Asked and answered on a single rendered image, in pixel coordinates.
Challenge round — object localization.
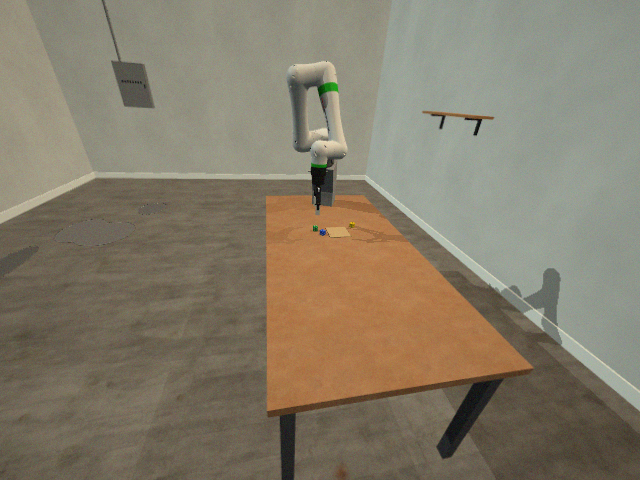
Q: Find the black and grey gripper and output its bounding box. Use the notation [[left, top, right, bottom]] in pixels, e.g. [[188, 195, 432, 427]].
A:
[[312, 176, 325, 215]]

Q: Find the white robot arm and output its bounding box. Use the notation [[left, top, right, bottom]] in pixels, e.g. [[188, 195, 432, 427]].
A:
[[286, 61, 348, 177]]

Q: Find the tan flat mat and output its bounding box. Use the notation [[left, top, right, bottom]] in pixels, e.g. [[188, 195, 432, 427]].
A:
[[326, 227, 351, 238]]

